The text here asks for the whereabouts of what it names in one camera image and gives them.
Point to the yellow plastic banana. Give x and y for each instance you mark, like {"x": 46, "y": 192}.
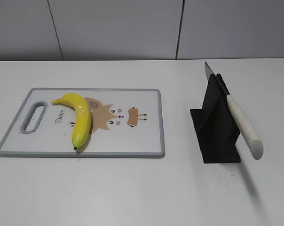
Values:
{"x": 83, "y": 117}

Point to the white-handled kitchen knife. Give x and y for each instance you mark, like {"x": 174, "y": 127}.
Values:
{"x": 246, "y": 128}

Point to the black knife stand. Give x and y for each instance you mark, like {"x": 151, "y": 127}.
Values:
{"x": 214, "y": 125}

